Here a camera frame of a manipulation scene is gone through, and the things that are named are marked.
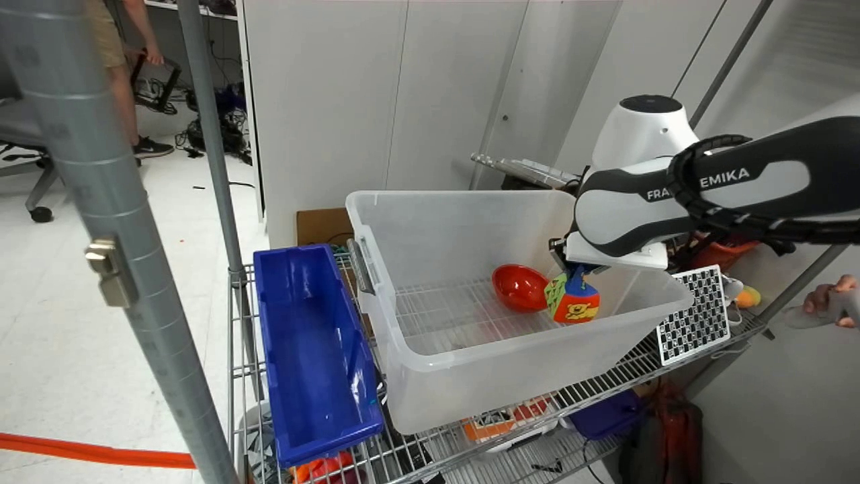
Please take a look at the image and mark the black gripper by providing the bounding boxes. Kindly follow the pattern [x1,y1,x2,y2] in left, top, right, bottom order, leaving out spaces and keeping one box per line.
[548,235,579,270]

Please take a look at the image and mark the colourful toy cube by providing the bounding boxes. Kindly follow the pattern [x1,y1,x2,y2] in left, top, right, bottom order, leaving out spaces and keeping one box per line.
[543,272,602,325]

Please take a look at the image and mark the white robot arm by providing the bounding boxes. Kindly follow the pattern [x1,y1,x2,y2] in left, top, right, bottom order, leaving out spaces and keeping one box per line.
[548,94,860,270]

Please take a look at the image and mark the red bowl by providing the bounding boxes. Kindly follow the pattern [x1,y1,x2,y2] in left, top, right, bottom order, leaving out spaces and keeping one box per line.
[492,264,548,313]

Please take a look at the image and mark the clear plastic bin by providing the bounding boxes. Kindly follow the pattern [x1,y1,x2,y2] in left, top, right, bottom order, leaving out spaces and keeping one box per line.
[345,192,692,434]

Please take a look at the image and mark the white perforated panel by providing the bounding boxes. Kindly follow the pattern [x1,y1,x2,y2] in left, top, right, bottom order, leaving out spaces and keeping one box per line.
[656,266,730,365]

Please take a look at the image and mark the cardboard box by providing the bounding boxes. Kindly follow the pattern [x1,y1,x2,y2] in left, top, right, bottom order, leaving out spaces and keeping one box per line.
[296,208,352,244]

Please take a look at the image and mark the blue plastic bin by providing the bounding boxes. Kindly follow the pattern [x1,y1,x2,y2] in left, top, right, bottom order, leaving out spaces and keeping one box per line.
[253,244,384,465]

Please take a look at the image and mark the grey metal pole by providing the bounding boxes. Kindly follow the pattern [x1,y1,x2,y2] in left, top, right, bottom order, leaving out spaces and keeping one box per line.
[176,0,243,287]

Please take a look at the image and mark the standing person tan shorts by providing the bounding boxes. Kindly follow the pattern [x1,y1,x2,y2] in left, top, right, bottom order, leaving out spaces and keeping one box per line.
[85,0,168,157]

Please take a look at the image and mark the orange floor tape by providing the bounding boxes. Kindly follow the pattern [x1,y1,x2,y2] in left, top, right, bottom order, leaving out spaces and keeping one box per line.
[0,434,195,471]

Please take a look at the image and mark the wire shelf rack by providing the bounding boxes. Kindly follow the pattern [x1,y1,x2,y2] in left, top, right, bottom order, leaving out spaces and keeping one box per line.
[226,240,732,484]

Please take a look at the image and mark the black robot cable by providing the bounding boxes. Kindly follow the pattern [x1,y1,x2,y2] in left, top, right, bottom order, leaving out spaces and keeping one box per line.
[667,133,860,256]

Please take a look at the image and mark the grey ribbed duct pipe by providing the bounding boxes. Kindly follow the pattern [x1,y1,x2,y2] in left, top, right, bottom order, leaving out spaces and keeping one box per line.
[0,0,238,484]

